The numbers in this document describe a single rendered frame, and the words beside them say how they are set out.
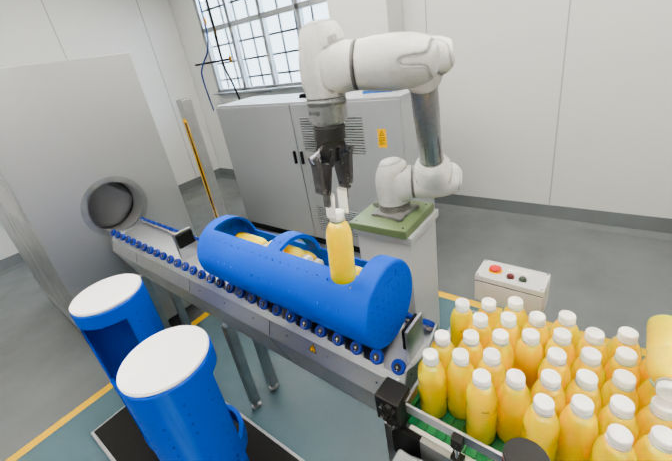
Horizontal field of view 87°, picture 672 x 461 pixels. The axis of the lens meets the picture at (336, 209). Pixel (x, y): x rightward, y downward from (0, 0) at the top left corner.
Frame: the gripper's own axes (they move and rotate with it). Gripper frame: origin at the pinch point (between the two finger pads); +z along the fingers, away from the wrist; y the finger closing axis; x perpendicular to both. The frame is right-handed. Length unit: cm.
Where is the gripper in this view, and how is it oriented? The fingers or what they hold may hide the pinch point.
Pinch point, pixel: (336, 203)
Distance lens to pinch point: 90.8
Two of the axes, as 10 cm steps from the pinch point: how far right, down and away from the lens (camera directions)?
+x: 7.0, 2.3, -6.8
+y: -7.1, 3.4, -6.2
